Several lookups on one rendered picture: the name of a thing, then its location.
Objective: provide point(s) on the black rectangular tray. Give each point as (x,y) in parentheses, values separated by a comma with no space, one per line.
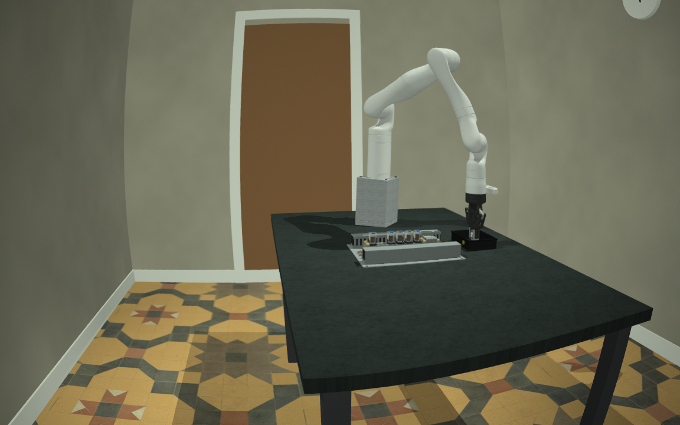
(485,241)

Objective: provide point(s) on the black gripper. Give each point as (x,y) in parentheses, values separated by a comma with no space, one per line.
(475,217)

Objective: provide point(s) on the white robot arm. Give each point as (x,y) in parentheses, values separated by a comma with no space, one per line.
(441,63)

